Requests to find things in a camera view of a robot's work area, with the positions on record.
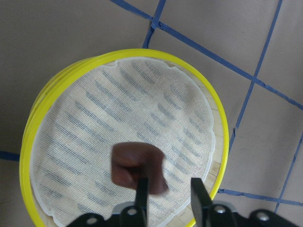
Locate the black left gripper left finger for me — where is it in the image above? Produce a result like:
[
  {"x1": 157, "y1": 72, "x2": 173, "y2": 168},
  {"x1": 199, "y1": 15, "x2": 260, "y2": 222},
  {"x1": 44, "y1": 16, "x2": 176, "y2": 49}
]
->
[{"x1": 134, "y1": 178, "x2": 149, "y2": 227}]

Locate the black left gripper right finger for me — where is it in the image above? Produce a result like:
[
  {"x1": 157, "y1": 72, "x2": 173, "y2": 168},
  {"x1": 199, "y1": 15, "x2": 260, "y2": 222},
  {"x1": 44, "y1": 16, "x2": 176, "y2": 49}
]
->
[{"x1": 191, "y1": 178, "x2": 213, "y2": 227}]

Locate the brown bun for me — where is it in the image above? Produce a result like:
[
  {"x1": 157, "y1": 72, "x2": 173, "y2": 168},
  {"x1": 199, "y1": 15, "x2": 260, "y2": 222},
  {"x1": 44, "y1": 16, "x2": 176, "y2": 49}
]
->
[{"x1": 111, "y1": 142, "x2": 168, "y2": 195}]

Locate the yellow bamboo steamer layer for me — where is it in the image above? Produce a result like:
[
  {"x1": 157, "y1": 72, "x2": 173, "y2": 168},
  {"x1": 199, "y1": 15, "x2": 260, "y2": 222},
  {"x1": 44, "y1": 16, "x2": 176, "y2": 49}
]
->
[
  {"x1": 27, "y1": 55, "x2": 107, "y2": 123},
  {"x1": 19, "y1": 49, "x2": 229, "y2": 227}
]

